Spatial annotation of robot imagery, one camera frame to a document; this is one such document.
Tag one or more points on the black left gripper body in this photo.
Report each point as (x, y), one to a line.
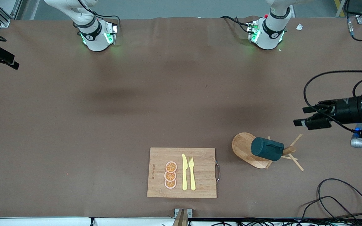
(349, 110)

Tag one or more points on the teal cup with yellow inside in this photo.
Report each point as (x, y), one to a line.
(267, 150)

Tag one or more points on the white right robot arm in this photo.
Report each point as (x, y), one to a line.
(94, 37)

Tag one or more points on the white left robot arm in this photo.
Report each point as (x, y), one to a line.
(273, 31)

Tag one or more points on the wooden cup rack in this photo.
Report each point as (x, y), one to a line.
(242, 146)

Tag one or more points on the white paper scrap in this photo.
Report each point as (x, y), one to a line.
(299, 27)

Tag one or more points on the bamboo cutting board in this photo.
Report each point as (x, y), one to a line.
(203, 175)

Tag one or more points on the yellow plastic fork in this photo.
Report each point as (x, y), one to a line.
(192, 179)

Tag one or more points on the yellow plastic knife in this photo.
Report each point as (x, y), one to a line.
(184, 175)

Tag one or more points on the brown table cover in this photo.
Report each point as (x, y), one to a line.
(168, 94)

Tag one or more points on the orange slice toy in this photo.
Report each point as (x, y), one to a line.
(170, 184)
(170, 176)
(171, 167)

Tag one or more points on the metal bracket with post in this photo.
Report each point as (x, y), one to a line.
(182, 216)

